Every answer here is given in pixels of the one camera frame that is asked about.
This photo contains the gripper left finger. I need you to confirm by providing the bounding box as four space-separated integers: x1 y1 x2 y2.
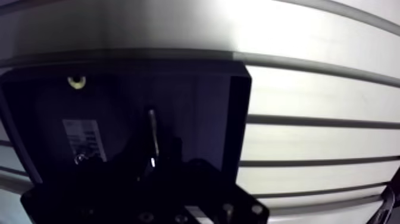
20 150 151 224

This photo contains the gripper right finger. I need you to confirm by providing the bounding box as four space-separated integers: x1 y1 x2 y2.
155 136 270 224

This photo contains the black tray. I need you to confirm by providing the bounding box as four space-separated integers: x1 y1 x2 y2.
0 60 252 189

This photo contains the black cable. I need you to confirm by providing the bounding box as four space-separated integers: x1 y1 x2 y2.
366 168 400 224

